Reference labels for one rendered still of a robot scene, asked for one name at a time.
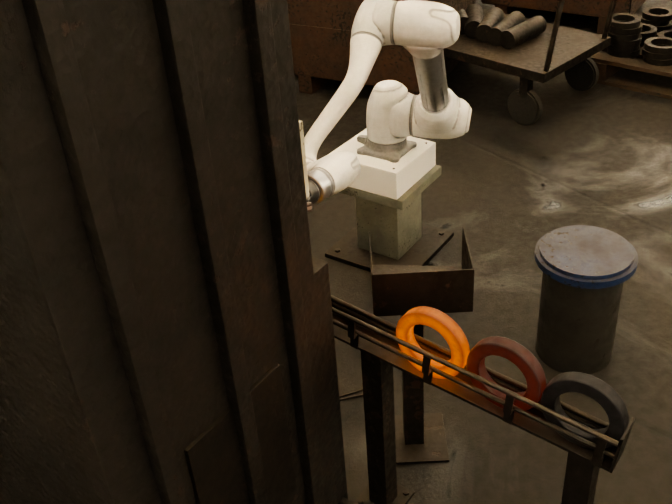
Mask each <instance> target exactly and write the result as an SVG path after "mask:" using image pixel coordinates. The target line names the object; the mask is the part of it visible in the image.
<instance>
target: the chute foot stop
mask: <svg viewBox="0 0 672 504"><path fill-rule="evenodd" d="M634 420H635V418H634V417H632V418H631V420H630V422H629V424H628V426H627V428H626V430H625V432H624V434H623V435H622V437H621V439H620V442H619V445H618V448H617V451H616V454H615V457H614V460H613V463H612V466H611V468H610V471H609V472H610V473H612V472H613V470H614V468H615V467H616V465H617V463H618V461H619V459H620V457H621V455H622V453H623V451H624V448H625V446H626V443H627V440H628V437H629V434H630V431H631V428H632V426H633V423H634Z"/></svg>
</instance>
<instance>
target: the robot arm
mask: <svg viewBox="0 0 672 504"><path fill-rule="evenodd" d="M459 35H460V16H459V14H458V12H457V11H456V10H455V9H453V8H452V7H449V6H447V5H445V4H442V3H438V2H431V1H419V0H408V1H393V0H364V1H363V2H362V4H361V6H360V7H359V9H358V11H357V13H356V16H355V19H354V22H353V25H352V30H351V39H350V59H349V68H348V72H347V74H346V77H345V79H344V80H343V82H342V84H341V85H340V87H339V88H338V90H337V91H336V93H335V94H334V96H333V97H332V98H331V100H330V101H329V103H328V104H327V105H326V107H325V108H324V110H323V111H322V113H321V114H320V115H319V117H318V118H317V120H316V121H315V122H314V124H313V125H312V127H311V128H310V130H309V131H308V133H307V134H306V136H305V137H304V143H305V153H306V164H307V174H308V185H309V197H308V198H307V199H306V200H307V210H308V212H312V211H313V210H312V205H313V204H318V203H320V202H322V201H323V200H325V199H326V198H328V197H330V196H331V195H334V194H337V193H339V192H341V191H342V190H344V189H345V188H347V187H348V186H349V185H350V184H352V183H353V182H354V180H355V179H356V178H357V176H358V175H359V173H360V171H361V165H360V162H359V160H358V158H357V156H356V155H355V154H354V153H353V152H351V151H347V150H345V151H338V152H334V153H332V154H330V155H326V156H324V157H322V158H320V159H318V160H316V157H317V153H318V150H319V148H320V146H321V144H322V142H323V141H324V139H325V138H326V137H327V135H328V134H329V133H330V131H331V130H332V129H333V128H334V126H335V125H336V124H337V122H338V121H339V120H340V119H341V117H342V116H343V115H344V113H345V112H346V111H347V109H348V108H349V107H350V106H351V104H352V103H353V102H354V100H355V99H356V98H357V96H358V95H359V93H360V92H361V90H362V88H363V87H364V85H365V83H366V81H367V79H368V77H369V74H370V72H371V70H372V67H373V65H374V63H375V61H376V59H377V57H378V55H379V53H380V51H381V48H382V46H386V45H401V46H403V47H404V48H405V49H406V50H407V51H409V53H410V54H411V55H412V56H413V61H414V66H415V71H416V76H417V82H418V87H419V92H420V94H419V95H414V94H411V93H409V92H408V89H407V88H406V87H405V86H404V85H403V84H402V83H400V82H398V81H395V80H385V81H381V82H379V83H377V84H376V85H375V87H374V88H373V90H372V92H371V95H370V97H369V100H368V103H367V110H366V127H367V135H358V137H357V141H358V142H360V143H362V144H364V146H362V147H360V148H358V149H357V154H359V155H367V156H371V157H375V158H379V159H383V160H387V161H390V162H392V163H397V162H399V160H400V159H401V158H402V157H403V156H404V155H405V154H406V153H408V152H409V151H410V150H411V149H413V148H415V147H417V143H416V142H415V141H409V140H407V137H408V136H417V137H423V138H432V139H453V138H457V137H460V136H462V135H464V134H465V133H467V132H468V131H469V125H470V118H471V112H472V109H471V107H470V105H469V104H468V103H467V102H466V101H465V100H463V99H462V98H458V97H457V96H456V95H455V94H454V92H453V91H452V90H451V89H449V88H448V86H447V78H446V70H445V60H444V52H443V49H444V48H447V47H449V46H451V45H453V44H454V43H455V42H456V41H457V40H458V38H459Z"/></svg>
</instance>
